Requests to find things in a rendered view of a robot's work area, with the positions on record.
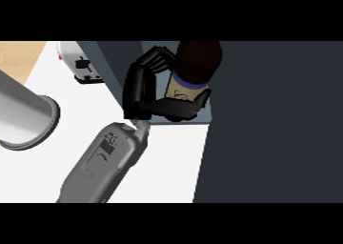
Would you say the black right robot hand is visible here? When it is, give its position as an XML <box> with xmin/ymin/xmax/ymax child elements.
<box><xmin>121</xmin><ymin>45</ymin><xmax>214</xmax><ymax>123</ymax></box>

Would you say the dark wine bottle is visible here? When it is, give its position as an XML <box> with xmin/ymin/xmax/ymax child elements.
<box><xmin>164</xmin><ymin>40</ymin><xmax>224</xmax><ymax>102</ymax></box>

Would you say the dark grey cabinet door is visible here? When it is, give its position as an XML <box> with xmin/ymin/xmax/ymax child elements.
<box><xmin>193</xmin><ymin>40</ymin><xmax>343</xmax><ymax>204</ymax></box>

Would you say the white toaster appliance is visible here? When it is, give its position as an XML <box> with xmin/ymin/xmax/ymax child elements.
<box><xmin>58</xmin><ymin>40</ymin><xmax>107</xmax><ymax>86</ymax></box>

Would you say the blue-grey cabinet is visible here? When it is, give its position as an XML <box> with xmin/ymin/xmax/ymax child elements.
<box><xmin>77</xmin><ymin>40</ymin><xmax>214</xmax><ymax>126</ymax></box>

